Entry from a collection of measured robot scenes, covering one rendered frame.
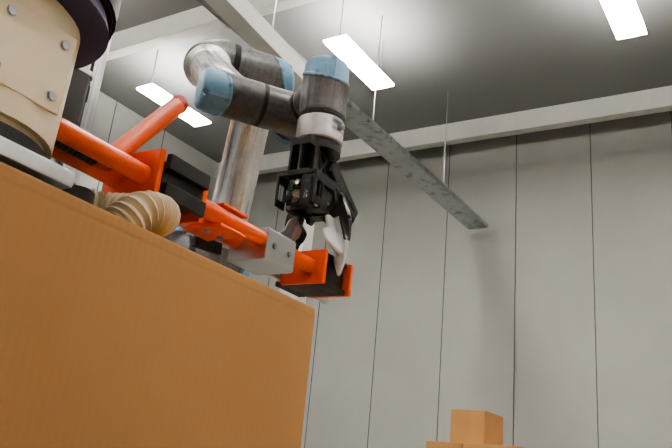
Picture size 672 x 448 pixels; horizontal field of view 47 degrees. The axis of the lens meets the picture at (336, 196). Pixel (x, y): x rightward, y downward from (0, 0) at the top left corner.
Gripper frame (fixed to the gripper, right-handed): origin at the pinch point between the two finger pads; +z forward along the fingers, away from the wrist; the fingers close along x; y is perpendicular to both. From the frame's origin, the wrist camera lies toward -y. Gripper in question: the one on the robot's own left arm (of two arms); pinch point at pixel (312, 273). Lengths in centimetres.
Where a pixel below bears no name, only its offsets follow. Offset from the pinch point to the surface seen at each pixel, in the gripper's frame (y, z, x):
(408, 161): -672, -351, -313
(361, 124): -565, -351, -321
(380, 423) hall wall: -949, -70, -467
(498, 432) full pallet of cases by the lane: -778, -50, -231
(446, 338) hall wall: -947, -194, -368
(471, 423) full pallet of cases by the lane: -734, -54, -247
